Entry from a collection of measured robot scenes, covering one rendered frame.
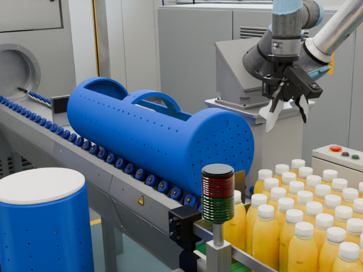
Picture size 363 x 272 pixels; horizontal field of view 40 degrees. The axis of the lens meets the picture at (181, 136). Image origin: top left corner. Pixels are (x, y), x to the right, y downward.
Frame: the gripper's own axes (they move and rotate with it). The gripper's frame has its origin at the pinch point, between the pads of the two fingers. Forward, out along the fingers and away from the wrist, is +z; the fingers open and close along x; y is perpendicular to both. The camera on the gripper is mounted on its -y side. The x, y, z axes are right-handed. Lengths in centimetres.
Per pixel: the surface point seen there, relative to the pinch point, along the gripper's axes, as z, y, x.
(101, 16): -24, 164, -27
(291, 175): 13.3, -1.3, -0.2
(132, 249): 122, 164, -37
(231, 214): 4.5, -23.8, 41.2
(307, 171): 13.3, -1.9, -6.2
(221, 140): 7.0, 21.8, 6.0
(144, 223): 42, 49, 19
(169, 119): 1.7, 36.4, 15.0
